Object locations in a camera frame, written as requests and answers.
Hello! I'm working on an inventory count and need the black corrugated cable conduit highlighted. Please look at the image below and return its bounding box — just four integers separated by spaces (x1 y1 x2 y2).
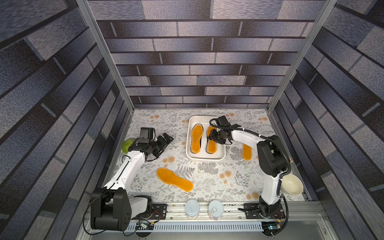
209 117 292 236

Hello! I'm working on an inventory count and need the orange fuzzy insole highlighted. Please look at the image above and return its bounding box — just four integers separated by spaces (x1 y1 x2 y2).
191 124 204 154
242 144 252 161
206 126 217 154
156 168 194 192

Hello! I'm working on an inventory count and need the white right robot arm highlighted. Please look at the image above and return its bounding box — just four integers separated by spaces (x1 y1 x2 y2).
208 116 291 218

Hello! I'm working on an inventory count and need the white bowl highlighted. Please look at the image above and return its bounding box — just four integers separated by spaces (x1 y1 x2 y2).
281 174 304 196

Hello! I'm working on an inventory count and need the silver tin can left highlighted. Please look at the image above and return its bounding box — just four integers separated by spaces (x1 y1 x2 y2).
185 199 200 220

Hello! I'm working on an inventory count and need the green cabbage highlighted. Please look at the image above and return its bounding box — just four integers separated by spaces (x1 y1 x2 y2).
122 139 134 154

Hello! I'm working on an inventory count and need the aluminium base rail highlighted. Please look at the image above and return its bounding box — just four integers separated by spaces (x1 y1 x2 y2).
76 201 338 240

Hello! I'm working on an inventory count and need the white plastic storage box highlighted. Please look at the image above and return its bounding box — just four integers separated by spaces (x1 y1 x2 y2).
186 116 226 163

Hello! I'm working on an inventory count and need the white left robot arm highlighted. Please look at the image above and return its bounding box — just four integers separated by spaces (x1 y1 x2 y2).
90 128 174 232

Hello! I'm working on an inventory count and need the silver tin can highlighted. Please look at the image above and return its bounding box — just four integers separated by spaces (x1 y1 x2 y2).
185 199 200 220
208 200 224 221

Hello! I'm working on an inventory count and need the silver tin can right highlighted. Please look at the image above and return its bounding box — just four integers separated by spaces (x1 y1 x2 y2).
208 200 224 221

